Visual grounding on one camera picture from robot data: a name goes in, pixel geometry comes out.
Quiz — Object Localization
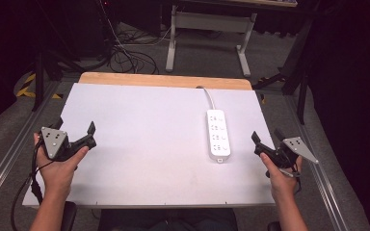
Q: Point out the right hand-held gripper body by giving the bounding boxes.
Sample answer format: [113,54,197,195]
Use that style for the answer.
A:
[267,137,320,170]

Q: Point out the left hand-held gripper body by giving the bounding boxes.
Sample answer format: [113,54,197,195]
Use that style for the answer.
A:
[40,126,79,163]

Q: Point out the person's right hand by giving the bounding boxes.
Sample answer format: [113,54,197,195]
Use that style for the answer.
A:
[258,151,304,202]

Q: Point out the person's left hand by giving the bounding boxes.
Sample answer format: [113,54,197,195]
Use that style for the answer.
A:
[33,132,91,201]

